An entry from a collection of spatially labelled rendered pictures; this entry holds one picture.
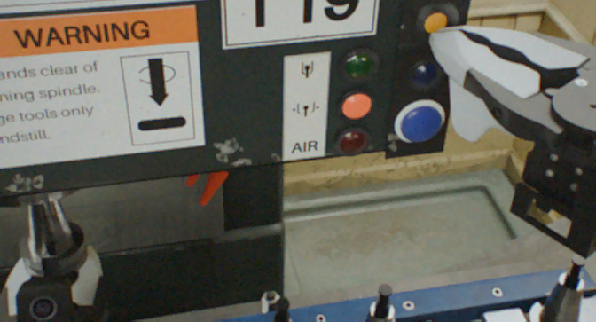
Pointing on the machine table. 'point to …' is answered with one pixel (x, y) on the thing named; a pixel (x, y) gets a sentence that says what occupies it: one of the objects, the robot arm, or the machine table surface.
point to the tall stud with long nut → (270, 302)
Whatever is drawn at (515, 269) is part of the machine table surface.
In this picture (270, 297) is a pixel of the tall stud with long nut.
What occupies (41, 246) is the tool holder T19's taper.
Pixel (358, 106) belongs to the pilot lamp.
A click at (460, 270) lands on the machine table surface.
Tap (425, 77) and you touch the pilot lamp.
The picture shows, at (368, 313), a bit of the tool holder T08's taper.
